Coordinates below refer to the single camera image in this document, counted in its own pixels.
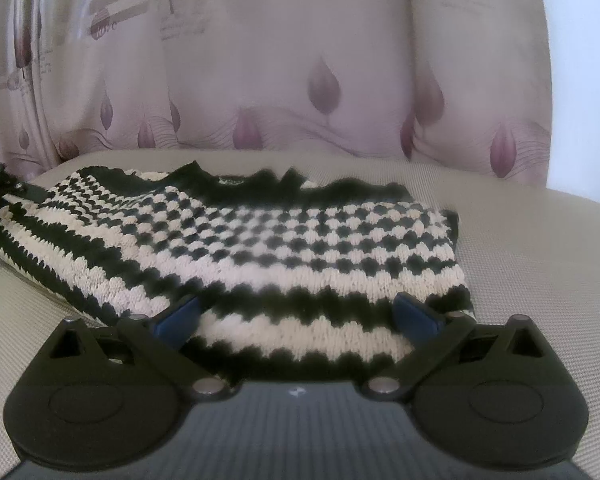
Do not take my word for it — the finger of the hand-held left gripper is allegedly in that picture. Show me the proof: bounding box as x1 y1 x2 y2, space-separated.
0 160 47 207

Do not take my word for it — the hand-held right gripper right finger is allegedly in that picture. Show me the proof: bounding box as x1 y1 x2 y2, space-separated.
362 291 554 404

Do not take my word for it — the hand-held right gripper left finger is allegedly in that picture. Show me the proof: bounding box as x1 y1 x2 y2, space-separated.
46 296 232 404

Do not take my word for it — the pink leaf print curtain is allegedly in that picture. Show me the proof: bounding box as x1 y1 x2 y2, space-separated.
0 0 554 182

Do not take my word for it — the black and white striped sweater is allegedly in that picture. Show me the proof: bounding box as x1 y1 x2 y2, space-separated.
0 160 477 382

